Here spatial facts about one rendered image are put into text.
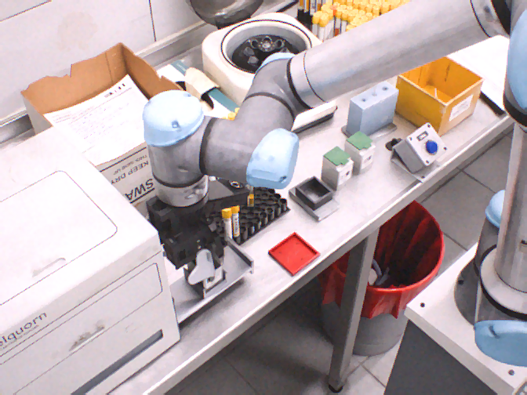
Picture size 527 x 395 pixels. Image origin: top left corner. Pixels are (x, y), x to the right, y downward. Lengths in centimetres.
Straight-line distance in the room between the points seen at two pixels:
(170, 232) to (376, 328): 107
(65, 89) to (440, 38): 86
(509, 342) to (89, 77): 97
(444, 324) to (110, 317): 53
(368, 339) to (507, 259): 119
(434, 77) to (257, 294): 69
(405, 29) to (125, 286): 48
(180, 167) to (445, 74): 84
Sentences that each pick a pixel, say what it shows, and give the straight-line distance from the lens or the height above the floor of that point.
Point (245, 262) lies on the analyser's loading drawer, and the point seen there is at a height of 92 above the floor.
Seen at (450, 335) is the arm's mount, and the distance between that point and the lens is 110.
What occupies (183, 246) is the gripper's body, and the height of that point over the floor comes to 110.
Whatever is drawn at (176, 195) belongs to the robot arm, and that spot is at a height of 119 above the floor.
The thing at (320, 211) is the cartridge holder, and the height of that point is 89.
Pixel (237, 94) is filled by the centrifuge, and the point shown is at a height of 96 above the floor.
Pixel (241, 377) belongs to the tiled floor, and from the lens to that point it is 204.
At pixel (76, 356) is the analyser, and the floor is 103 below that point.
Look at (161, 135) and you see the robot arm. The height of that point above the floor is 130.
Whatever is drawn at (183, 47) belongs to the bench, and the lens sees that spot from 163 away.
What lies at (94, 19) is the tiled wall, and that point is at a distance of 146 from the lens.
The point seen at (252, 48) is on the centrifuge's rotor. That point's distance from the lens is 147.
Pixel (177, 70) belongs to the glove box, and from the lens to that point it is 147.
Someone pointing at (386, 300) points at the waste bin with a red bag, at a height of 39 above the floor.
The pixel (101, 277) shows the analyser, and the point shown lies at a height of 115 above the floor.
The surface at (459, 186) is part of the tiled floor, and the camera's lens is 258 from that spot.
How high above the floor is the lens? 184
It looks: 49 degrees down
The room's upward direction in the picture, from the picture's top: straight up
